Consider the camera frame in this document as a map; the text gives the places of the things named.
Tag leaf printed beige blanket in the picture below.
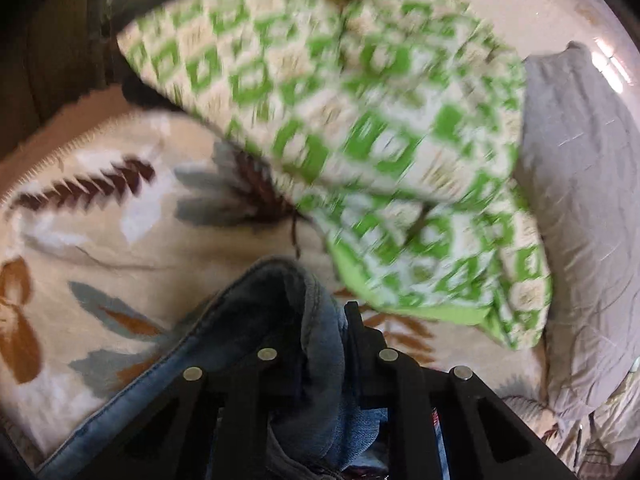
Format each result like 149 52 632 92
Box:
0 85 632 477

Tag dark wooden headboard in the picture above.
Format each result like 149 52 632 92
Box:
0 0 281 157

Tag grey pillow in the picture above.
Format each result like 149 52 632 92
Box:
512 42 640 421

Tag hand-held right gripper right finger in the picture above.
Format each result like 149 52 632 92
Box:
344 301 577 480

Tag blue denim pants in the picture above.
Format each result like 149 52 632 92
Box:
37 257 451 480

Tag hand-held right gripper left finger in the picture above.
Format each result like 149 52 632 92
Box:
95 346 301 480

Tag green white patterned cloth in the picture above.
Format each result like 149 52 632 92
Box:
116 0 553 351

